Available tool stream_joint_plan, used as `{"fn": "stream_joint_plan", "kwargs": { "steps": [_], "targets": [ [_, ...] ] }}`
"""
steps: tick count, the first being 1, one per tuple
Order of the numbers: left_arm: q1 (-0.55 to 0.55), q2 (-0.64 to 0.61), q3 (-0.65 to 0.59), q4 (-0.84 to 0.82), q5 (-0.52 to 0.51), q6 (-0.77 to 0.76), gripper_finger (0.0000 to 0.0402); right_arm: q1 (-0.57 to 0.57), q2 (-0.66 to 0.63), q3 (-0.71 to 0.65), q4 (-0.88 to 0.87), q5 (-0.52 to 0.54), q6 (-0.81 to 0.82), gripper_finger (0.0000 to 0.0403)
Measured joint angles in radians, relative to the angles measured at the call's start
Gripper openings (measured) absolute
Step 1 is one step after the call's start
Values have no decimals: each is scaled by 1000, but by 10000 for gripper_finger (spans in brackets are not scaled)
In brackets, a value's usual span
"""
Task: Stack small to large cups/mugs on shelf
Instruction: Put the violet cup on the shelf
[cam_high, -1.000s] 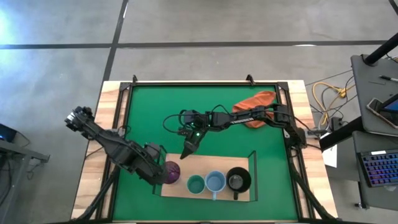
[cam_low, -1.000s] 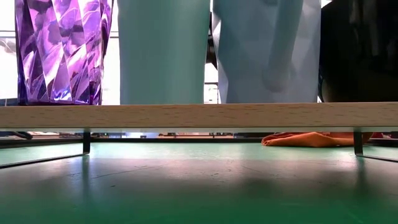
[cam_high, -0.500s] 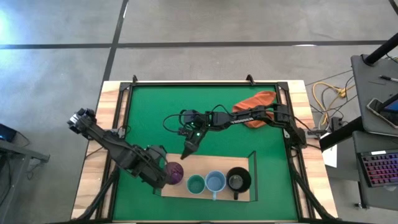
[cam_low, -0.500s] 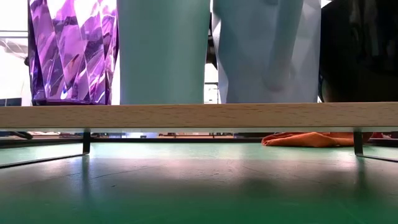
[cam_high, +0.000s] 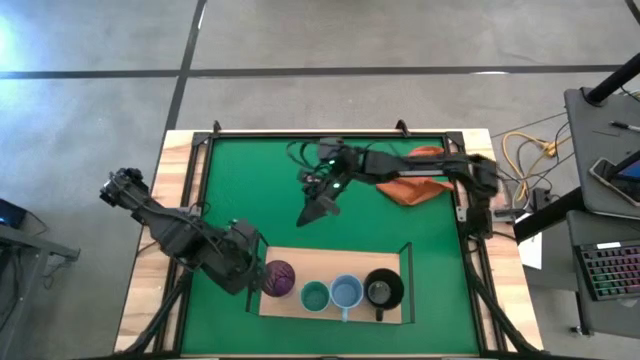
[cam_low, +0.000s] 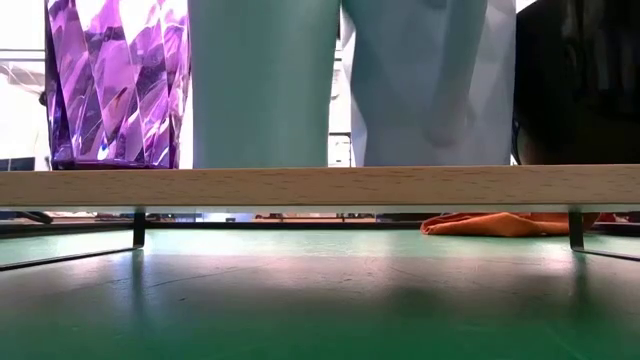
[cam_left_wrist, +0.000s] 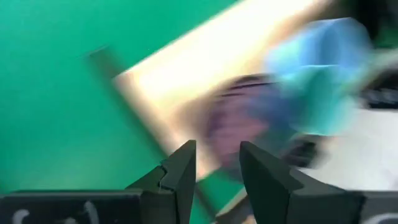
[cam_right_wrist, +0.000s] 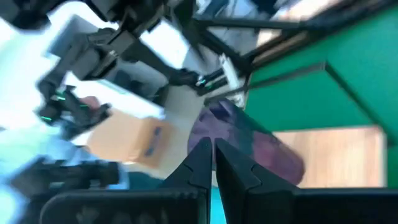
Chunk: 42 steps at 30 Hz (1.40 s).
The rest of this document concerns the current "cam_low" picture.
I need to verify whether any orange cloth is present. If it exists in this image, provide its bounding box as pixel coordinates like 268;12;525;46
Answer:
419;211;601;238

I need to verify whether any tall mint green cup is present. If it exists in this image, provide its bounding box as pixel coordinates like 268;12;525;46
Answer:
188;0;342;170

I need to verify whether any green table mat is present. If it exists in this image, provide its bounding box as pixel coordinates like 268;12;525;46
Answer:
0;228;640;360

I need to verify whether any black metal table frame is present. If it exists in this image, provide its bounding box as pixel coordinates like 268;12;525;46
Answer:
0;219;640;236

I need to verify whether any black mug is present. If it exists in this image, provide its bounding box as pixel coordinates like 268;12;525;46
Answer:
510;0;640;167

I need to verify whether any light blue mug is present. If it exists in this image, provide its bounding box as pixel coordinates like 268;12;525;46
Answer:
341;0;517;168

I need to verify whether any faceted glossy tumbler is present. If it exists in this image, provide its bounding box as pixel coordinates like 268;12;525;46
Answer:
44;0;192;171

